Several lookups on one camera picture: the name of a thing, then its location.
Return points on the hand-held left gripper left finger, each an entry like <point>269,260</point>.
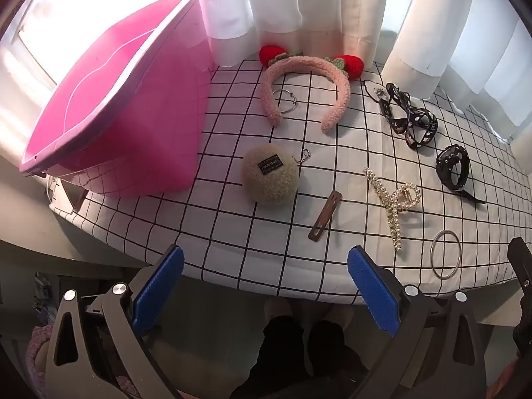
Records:
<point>158,286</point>

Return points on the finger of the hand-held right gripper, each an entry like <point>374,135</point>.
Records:
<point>521,266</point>

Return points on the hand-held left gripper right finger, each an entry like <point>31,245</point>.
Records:
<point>374,291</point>

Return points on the silver bangle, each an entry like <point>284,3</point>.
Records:
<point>432,253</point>

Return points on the brown metal hair clip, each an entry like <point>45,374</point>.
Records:
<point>325,216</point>

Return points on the black wrist watch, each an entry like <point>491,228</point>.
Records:
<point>442,170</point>

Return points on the beige fuzzy round pouch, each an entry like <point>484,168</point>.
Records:
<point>268,183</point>

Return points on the pink plastic bin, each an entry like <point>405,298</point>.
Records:
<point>137,133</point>

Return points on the pink fuzzy strawberry headband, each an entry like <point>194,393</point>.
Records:
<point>305,63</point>

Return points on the pearl hair claw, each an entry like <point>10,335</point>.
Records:
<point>392,212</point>

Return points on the white black checked tablecloth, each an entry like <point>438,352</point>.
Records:
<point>232,237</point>

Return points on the person's legs in dark trousers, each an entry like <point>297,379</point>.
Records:
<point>286,349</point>

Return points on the black smartphone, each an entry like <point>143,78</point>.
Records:
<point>74,197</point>

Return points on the pink knitted cloth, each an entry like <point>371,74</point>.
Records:
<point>35,353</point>

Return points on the black printed ribbon bow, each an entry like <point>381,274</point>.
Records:
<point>411,116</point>

